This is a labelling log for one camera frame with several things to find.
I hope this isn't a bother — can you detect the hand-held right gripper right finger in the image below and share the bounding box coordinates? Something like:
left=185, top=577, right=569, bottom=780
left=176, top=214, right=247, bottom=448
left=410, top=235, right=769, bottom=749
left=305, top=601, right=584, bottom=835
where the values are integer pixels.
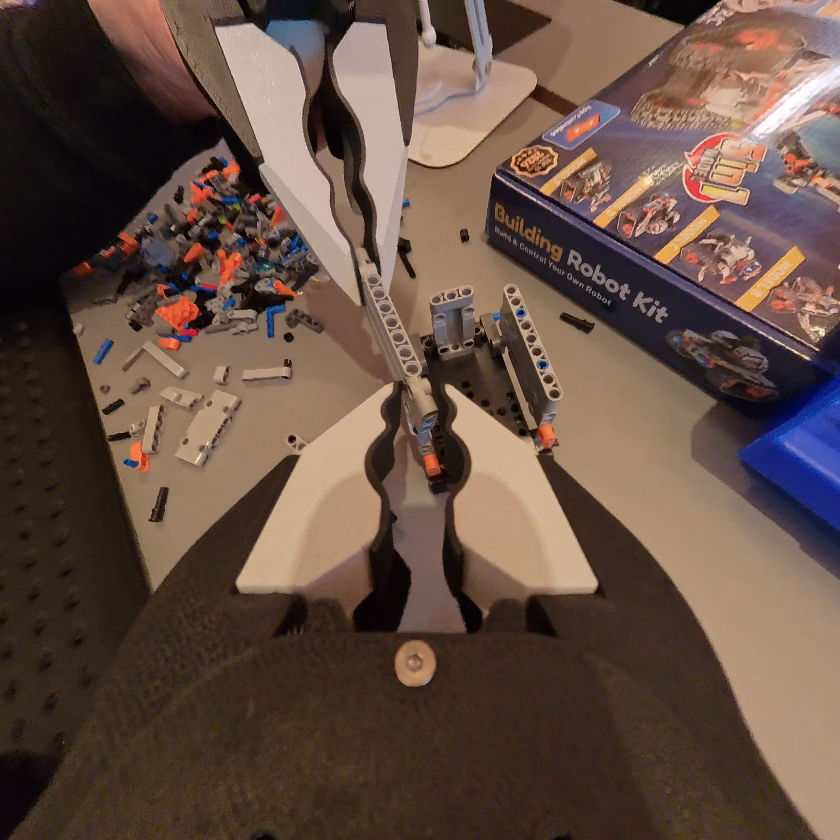
left=445, top=384, right=599, bottom=632

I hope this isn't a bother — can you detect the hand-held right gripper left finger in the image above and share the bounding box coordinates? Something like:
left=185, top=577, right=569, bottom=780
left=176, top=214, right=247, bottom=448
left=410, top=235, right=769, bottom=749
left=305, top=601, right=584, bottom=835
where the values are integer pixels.
left=236, top=384, right=412, bottom=632

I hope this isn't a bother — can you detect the pile of small building parts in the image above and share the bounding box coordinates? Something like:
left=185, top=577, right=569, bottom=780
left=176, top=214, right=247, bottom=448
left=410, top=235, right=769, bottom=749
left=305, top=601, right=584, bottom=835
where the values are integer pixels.
left=66, top=156, right=330, bottom=526

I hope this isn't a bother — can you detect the grey perforated beam assembly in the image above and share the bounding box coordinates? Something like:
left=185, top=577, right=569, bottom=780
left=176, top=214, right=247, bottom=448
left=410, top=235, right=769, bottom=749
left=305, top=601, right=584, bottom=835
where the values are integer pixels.
left=356, top=252, right=442, bottom=494

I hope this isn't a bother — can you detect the person's left forearm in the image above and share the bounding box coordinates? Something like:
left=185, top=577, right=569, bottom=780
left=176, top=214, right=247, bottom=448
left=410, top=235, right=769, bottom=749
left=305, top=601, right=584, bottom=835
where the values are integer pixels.
left=0, top=0, right=223, bottom=311

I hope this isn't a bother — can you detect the black table hatch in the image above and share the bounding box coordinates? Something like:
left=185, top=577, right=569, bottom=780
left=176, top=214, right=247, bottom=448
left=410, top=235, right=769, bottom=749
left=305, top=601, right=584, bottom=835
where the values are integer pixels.
left=427, top=0, right=553, bottom=52

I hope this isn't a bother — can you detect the black dotted cloth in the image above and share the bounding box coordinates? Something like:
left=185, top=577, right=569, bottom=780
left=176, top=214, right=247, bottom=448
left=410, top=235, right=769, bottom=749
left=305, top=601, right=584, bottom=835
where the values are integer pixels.
left=0, top=295, right=153, bottom=840

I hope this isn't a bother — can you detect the person's left hand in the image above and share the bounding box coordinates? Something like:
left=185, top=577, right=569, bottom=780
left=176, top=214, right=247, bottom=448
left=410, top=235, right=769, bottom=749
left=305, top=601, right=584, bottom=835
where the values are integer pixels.
left=87, top=0, right=219, bottom=124

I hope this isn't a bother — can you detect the grey black robot model base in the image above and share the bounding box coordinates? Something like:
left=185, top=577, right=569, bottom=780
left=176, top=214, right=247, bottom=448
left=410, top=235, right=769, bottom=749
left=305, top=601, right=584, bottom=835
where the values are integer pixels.
left=420, top=282, right=567, bottom=455

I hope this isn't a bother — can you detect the robot kit box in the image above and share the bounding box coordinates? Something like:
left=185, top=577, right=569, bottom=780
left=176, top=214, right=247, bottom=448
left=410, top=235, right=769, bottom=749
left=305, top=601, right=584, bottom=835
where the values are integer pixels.
left=486, top=0, right=840, bottom=419

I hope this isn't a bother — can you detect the plain blue bin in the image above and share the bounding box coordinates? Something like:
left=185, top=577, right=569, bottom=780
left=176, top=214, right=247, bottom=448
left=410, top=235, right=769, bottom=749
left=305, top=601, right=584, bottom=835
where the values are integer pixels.
left=738, top=377, right=840, bottom=534

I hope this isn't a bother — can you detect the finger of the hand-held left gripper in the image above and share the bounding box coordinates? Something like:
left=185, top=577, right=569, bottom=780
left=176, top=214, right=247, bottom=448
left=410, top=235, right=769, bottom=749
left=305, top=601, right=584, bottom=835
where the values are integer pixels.
left=328, top=21, right=411, bottom=294
left=213, top=23, right=365, bottom=308

